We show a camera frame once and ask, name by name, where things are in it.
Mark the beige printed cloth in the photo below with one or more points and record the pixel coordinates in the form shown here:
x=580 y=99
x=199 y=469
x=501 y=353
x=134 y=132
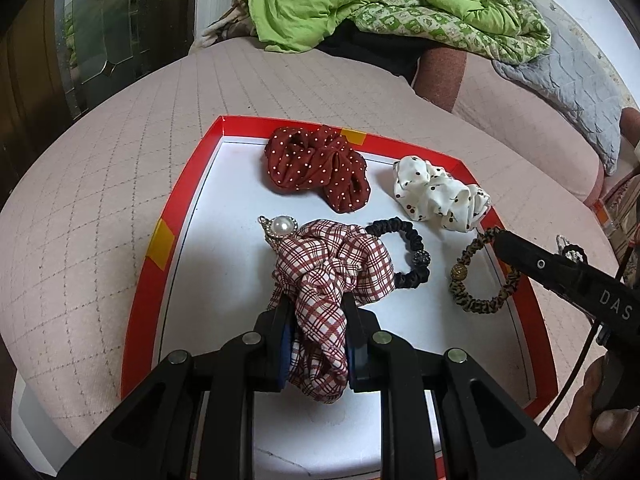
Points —
x=230 y=20

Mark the grey quilted blanket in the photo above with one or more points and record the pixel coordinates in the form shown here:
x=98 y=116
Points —
x=570 y=85

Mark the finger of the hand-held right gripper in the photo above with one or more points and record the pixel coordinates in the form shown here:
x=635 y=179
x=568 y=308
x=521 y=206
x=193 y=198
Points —
x=574 y=252
x=540 y=262

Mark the orange label packet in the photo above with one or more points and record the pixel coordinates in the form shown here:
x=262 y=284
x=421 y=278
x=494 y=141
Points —
x=608 y=220

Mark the red plaid scrunchie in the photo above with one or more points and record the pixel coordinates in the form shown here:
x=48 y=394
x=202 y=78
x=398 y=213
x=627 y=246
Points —
x=325 y=280

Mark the red and white tray box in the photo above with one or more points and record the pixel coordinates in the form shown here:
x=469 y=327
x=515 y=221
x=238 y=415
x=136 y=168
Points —
x=225 y=260

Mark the green patterned quilt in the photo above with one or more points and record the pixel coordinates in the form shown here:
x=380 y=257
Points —
x=350 y=0

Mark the black cloth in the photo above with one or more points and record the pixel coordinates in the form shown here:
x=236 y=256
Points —
x=370 y=52

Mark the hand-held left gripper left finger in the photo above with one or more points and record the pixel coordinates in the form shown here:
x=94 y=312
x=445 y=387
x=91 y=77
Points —
x=286 y=355

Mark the pearl hair clip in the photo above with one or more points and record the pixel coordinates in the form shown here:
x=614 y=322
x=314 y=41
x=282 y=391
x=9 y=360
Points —
x=281 y=226

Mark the wooden door with glass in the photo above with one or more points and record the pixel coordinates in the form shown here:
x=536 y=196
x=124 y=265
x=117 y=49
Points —
x=100 y=35

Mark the pink bolster cushion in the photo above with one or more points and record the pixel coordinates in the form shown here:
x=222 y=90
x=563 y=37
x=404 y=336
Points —
x=505 y=110

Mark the striped floral chair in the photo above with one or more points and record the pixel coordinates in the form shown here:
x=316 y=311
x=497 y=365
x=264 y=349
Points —
x=627 y=220

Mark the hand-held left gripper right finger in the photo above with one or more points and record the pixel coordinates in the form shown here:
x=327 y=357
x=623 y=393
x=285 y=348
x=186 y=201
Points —
x=356 y=365

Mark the dark red dotted scrunchie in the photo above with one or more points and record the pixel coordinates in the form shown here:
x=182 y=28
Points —
x=305 y=165

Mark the white spotted scrunchie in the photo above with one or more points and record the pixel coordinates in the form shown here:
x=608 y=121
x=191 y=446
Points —
x=435 y=195

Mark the person's right hand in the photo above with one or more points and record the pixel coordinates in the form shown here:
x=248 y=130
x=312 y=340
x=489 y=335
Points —
x=585 y=410

